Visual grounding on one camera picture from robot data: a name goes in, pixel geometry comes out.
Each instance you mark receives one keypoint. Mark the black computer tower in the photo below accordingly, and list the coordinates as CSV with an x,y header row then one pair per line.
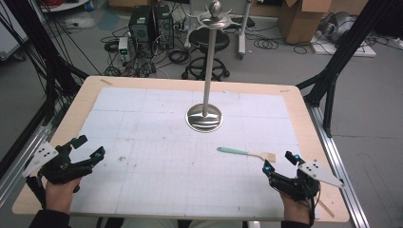
x,y
164,27
139,25

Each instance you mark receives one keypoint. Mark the grey rounded helmet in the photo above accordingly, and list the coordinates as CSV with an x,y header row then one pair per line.
x,y
339,27

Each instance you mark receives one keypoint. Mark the thin wooden stick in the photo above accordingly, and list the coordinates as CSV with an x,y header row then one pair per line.
x,y
326,209

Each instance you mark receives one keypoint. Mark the black round stool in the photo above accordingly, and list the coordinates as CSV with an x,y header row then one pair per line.
x,y
198,41

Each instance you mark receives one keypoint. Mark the white floor board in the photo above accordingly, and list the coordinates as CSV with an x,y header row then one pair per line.
x,y
361,50

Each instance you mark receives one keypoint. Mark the person's left hand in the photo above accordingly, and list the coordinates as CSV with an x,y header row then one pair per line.
x,y
60,196

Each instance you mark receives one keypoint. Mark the white stand post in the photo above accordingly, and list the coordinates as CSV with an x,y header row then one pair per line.
x,y
243,31

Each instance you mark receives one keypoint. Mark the black metal frame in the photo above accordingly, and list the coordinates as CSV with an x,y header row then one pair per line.
x,y
348,41
34,47

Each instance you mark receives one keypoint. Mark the brown cardboard box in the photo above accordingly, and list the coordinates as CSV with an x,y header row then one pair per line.
x,y
304,22

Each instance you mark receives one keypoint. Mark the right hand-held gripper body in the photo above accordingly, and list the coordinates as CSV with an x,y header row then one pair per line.
x,y
301,186

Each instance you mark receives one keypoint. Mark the grey power supply unit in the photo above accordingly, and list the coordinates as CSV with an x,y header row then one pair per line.
x,y
123,47

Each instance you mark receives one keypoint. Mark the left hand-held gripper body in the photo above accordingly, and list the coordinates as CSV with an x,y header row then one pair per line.
x,y
52,167

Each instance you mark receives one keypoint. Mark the aluminium rail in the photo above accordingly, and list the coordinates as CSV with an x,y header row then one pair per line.
x,y
342,164
19,164

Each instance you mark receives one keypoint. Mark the silver metal utensil stand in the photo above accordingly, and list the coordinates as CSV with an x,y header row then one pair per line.
x,y
204,118

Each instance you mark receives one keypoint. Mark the person's right hand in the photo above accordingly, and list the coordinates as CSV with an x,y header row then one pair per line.
x,y
296,210

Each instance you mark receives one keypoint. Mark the white grid mat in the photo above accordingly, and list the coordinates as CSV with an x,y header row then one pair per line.
x,y
177,164

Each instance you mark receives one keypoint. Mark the white round table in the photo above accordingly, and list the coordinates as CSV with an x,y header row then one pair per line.
x,y
63,4

